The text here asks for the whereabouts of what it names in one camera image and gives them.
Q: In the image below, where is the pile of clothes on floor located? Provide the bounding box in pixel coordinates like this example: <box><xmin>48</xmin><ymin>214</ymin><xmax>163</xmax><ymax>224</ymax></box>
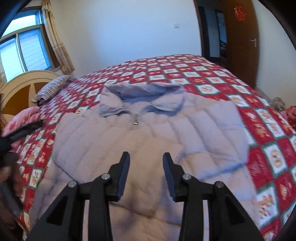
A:
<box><xmin>270</xmin><ymin>97</ymin><xmax>296</xmax><ymax>130</ymax></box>

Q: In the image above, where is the brown wooden door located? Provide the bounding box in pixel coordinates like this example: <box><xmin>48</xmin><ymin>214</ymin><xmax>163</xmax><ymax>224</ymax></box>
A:
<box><xmin>221</xmin><ymin>0</ymin><xmax>259</xmax><ymax>88</ymax></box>

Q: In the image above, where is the red cartoon patchwork bedspread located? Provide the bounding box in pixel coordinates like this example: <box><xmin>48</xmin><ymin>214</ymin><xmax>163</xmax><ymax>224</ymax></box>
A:
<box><xmin>17</xmin><ymin>55</ymin><xmax>295</xmax><ymax>240</ymax></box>

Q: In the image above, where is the striped pillow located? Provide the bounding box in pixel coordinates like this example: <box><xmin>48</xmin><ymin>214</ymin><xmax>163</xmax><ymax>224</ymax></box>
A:
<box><xmin>32</xmin><ymin>75</ymin><xmax>70</xmax><ymax>103</ymax></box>

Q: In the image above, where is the beige quilted down jacket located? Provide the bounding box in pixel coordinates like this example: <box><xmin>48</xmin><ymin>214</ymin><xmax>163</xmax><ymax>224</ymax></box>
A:
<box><xmin>25</xmin><ymin>82</ymin><xmax>259</xmax><ymax>240</ymax></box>

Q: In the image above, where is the silver door handle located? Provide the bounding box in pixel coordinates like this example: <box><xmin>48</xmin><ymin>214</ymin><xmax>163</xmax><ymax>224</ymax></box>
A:
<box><xmin>250</xmin><ymin>38</ymin><xmax>257</xmax><ymax>48</ymax></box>

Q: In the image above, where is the pink folded quilt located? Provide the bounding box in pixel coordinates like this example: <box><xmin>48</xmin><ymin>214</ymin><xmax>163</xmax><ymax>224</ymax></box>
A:
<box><xmin>1</xmin><ymin>106</ymin><xmax>42</xmax><ymax>155</ymax></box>

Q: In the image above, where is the beige curtain right of window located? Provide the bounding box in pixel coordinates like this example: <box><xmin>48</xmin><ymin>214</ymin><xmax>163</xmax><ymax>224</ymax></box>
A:
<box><xmin>41</xmin><ymin>0</ymin><xmax>75</xmax><ymax>74</ymax></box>

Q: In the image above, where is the red double happiness sticker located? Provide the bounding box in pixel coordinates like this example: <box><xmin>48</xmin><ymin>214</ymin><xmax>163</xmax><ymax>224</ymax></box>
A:
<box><xmin>234</xmin><ymin>6</ymin><xmax>247</xmax><ymax>22</ymax></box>

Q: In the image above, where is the cream and wood headboard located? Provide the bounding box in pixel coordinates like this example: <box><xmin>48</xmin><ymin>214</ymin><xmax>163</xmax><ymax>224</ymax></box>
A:
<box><xmin>1</xmin><ymin>70</ymin><xmax>59</xmax><ymax>128</ymax></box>

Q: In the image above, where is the window with blue glass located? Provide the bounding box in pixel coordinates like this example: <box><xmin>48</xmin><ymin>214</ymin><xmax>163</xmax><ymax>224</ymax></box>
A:
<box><xmin>1</xmin><ymin>8</ymin><xmax>54</xmax><ymax>83</ymax></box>

